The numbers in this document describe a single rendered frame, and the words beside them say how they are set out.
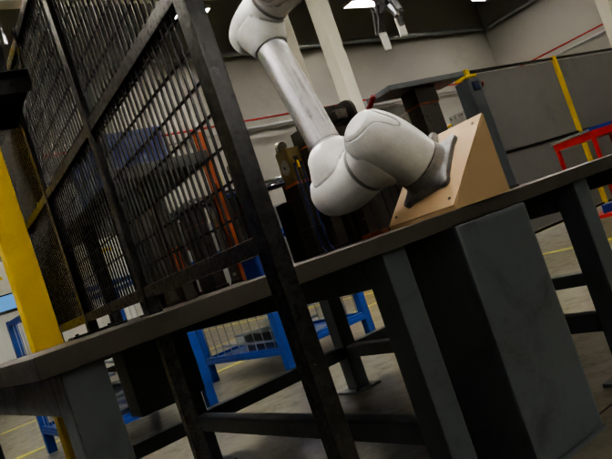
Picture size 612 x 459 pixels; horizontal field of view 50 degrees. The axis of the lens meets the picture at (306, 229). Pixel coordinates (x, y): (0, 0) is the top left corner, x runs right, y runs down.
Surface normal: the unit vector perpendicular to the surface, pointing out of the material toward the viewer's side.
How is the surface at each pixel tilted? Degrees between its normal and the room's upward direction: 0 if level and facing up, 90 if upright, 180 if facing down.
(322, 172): 85
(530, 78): 90
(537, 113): 90
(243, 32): 94
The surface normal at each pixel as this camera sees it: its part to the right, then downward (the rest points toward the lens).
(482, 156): 0.45, -0.19
